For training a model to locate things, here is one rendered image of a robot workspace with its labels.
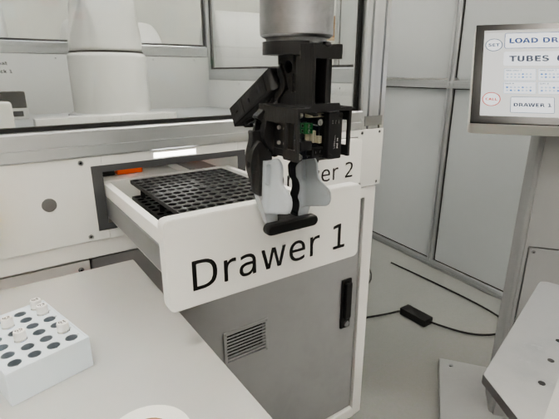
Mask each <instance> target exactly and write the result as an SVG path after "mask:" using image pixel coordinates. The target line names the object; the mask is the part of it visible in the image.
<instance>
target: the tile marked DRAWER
mask: <svg viewBox="0 0 559 419"><path fill-rule="evenodd" d="M510 113H535V114H555V97H545V96H510Z"/></svg>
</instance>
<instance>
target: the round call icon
mask: <svg viewBox="0 0 559 419"><path fill-rule="evenodd" d="M501 99H502V92H501V91H482V104H481V106H501Z"/></svg>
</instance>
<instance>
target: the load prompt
mask: <svg viewBox="0 0 559 419"><path fill-rule="evenodd" d="M509 48H559V32H514V33H505V37H504V49H509Z"/></svg>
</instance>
